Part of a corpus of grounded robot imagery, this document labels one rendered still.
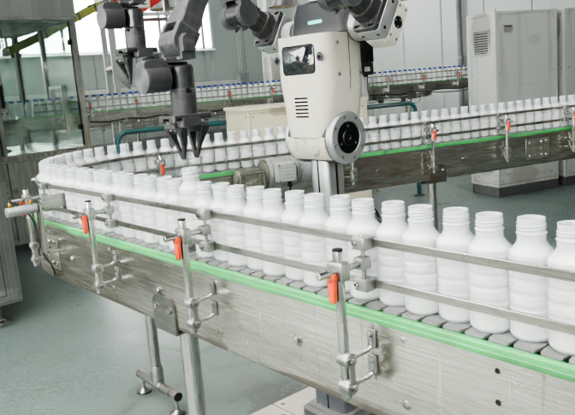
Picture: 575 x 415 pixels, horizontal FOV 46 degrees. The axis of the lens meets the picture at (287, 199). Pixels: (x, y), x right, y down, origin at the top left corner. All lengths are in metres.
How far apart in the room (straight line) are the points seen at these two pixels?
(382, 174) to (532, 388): 2.42
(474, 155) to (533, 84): 3.98
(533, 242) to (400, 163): 2.44
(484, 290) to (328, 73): 1.14
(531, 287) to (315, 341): 0.43
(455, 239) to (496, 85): 6.24
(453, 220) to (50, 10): 5.88
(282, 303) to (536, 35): 6.50
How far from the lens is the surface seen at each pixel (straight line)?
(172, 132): 1.52
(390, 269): 1.08
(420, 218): 1.02
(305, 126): 2.04
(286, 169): 2.88
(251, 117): 5.39
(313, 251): 1.19
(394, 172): 3.33
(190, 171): 1.51
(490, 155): 3.65
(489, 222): 0.95
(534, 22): 7.54
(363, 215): 1.10
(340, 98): 2.01
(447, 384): 1.03
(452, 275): 1.00
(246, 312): 1.35
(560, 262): 0.90
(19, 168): 6.47
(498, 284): 0.96
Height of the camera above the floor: 1.37
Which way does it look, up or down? 10 degrees down
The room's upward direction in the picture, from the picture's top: 5 degrees counter-clockwise
